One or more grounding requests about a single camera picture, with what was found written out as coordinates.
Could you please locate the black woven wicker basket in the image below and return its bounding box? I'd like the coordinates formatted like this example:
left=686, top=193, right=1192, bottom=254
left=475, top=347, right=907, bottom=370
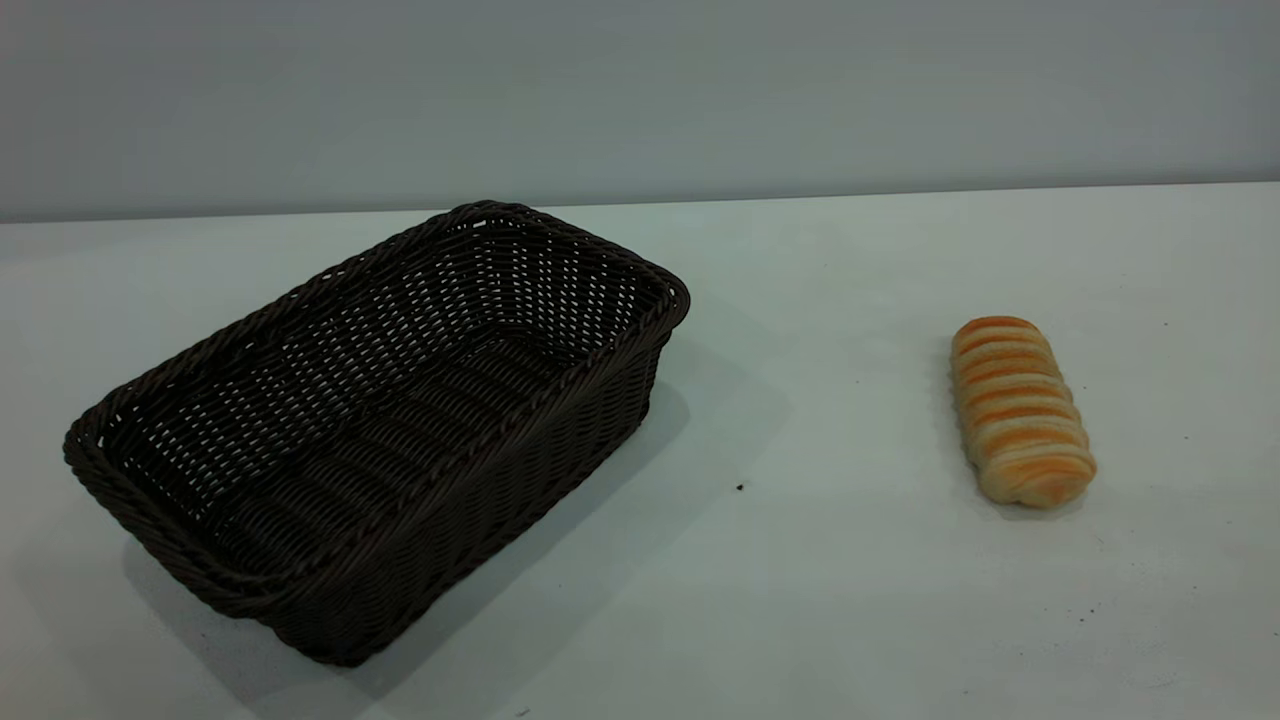
left=63, top=200, right=692, bottom=668

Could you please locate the striped golden bread roll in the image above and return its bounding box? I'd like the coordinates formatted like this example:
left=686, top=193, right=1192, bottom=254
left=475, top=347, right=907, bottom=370
left=949, top=316, right=1098, bottom=510

